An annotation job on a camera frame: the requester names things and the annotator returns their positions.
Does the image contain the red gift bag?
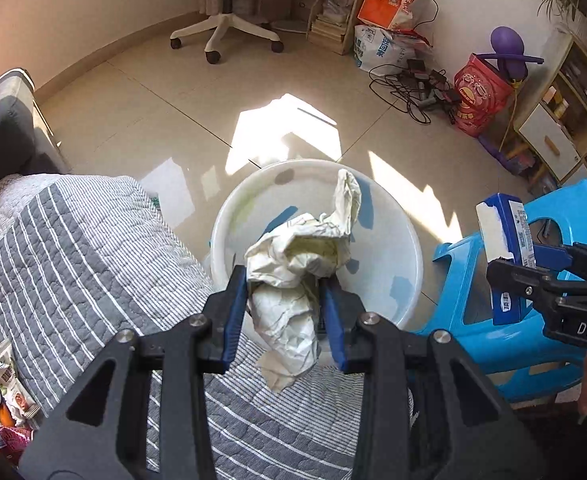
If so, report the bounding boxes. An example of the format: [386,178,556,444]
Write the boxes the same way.
[453,53,514,138]

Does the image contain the red snack bag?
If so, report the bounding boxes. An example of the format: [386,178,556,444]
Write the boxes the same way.
[0,426,34,465]

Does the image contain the orange cardboard box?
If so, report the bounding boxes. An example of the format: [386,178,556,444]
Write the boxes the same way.
[357,0,438,32]

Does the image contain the dark grey sofa cushion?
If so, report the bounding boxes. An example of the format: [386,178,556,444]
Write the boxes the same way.
[0,68,70,181]

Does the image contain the white snack packet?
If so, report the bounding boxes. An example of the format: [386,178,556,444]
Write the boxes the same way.
[0,338,40,426]

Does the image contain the blue white barcode box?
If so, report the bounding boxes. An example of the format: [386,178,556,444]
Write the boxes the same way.
[476,193,536,325]

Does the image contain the blue plastic stool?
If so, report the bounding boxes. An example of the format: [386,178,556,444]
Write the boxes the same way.
[418,179,587,402]

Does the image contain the grey striped quilted cover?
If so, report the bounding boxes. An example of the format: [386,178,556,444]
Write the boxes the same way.
[0,174,363,479]

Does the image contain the white blue plastic bag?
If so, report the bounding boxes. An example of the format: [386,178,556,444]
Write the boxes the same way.
[353,25,416,76]

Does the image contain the orange peel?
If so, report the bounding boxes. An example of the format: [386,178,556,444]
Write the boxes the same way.
[0,403,15,427]

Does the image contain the white plastic trash bucket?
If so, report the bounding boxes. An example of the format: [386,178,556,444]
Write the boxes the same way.
[210,159,423,327]

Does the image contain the tangled black cables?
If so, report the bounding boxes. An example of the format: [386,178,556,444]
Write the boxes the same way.
[367,58,463,126]

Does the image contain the purple balloon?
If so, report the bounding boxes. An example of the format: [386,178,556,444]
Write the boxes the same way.
[477,26,544,82]

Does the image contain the white paper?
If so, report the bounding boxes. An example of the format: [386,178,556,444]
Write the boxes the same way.
[245,169,362,393]

